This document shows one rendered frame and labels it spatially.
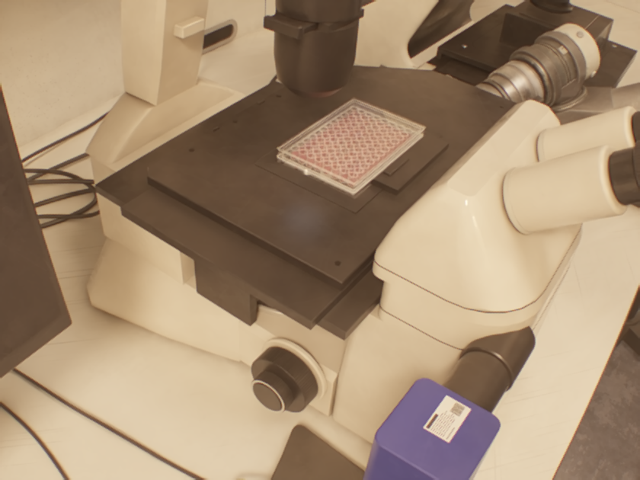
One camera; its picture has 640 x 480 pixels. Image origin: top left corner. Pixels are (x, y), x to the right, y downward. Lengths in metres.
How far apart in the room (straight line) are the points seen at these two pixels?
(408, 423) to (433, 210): 0.14
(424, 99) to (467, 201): 0.32
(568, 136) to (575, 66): 0.39
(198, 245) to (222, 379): 0.20
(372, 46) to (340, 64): 0.67
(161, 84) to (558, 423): 0.53
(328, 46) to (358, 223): 0.14
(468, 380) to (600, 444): 1.27
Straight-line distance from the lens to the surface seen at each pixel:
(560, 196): 0.42
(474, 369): 0.44
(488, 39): 1.20
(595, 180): 0.41
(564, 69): 0.87
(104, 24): 1.09
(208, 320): 0.65
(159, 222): 0.55
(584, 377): 0.76
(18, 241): 0.44
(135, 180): 0.62
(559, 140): 0.49
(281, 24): 0.49
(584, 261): 0.90
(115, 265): 0.72
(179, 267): 0.65
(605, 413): 1.76
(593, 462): 1.66
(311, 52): 0.51
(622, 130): 0.47
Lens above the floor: 1.29
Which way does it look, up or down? 42 degrees down
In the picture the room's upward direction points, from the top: 4 degrees clockwise
